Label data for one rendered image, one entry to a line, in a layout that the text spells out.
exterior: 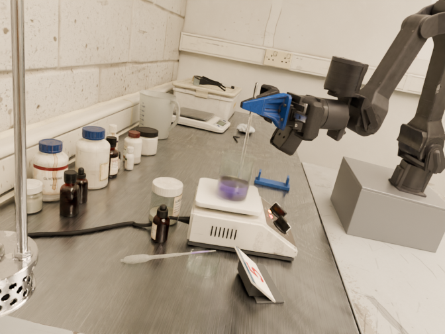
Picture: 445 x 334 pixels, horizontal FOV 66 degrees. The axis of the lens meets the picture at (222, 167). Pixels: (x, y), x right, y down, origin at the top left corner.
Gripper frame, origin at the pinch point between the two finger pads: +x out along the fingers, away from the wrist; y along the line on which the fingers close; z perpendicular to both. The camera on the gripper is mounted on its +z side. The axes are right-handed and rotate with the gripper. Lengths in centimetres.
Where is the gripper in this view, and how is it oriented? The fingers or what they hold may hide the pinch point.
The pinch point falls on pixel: (259, 107)
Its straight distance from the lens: 60.4
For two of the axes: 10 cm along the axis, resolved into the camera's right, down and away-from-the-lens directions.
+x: -9.3, -0.3, -3.7
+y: -3.3, -3.7, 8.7
